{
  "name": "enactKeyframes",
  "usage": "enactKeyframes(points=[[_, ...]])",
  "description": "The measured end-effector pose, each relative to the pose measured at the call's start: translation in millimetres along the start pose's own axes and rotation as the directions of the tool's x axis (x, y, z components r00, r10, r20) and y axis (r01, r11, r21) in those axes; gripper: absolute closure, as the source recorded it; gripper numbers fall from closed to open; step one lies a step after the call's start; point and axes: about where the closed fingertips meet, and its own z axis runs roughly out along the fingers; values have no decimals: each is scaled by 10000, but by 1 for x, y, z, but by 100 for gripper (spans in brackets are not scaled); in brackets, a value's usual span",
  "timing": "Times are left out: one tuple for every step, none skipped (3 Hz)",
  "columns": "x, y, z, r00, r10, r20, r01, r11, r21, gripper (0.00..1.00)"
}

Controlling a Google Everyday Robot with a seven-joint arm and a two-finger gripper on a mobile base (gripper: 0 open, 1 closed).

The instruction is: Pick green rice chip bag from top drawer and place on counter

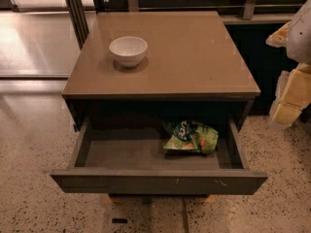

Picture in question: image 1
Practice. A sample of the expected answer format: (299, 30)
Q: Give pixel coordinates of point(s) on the green rice chip bag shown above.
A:
(191, 136)

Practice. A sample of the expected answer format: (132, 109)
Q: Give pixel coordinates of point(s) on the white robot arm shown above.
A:
(298, 48)

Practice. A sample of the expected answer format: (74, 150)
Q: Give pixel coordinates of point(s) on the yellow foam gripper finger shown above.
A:
(296, 95)
(278, 39)

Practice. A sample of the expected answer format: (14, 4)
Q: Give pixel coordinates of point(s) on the white ceramic bowl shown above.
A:
(128, 51)

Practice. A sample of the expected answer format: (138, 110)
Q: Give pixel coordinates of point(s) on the dark metal door frame post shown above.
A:
(78, 18)

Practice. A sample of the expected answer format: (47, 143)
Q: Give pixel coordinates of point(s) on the open grey top drawer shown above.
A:
(125, 162)

